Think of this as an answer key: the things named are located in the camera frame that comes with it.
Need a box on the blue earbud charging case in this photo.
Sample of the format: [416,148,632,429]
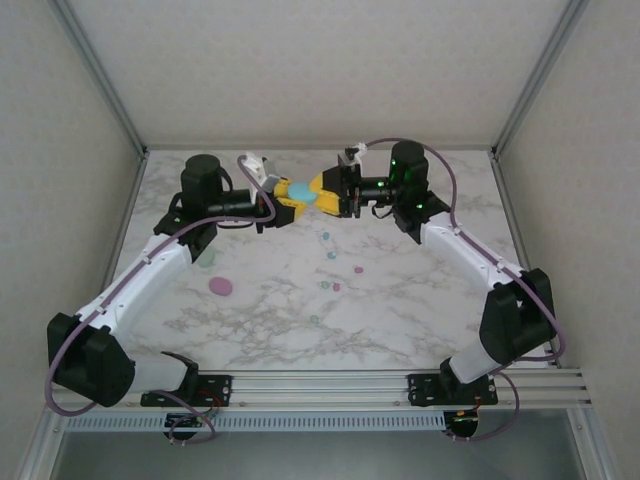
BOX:
[287,181,320,203]

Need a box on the small circuit board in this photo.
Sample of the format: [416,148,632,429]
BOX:
[443,408,482,437]
[163,412,214,432]

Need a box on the aluminium back frame rail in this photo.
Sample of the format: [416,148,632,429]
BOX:
[144,143,496,152]

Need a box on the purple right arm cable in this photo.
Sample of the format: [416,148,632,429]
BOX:
[364,137,569,444]

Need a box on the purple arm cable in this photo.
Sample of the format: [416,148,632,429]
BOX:
[364,137,569,444]
[44,153,279,447]

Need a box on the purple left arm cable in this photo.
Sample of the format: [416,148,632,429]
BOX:
[44,153,279,447]

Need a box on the aluminium side frame rail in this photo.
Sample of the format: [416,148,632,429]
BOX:
[491,149,621,480]
[17,149,151,480]

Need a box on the aluminium frame post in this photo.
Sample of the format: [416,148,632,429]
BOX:
[491,0,595,157]
[46,0,150,157]

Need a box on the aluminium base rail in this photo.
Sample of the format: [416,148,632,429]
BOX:
[44,367,594,412]

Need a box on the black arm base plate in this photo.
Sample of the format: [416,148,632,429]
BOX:
[407,372,500,408]
[140,373,234,408]

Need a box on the grey slotted cable duct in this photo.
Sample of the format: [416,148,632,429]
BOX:
[64,410,449,432]

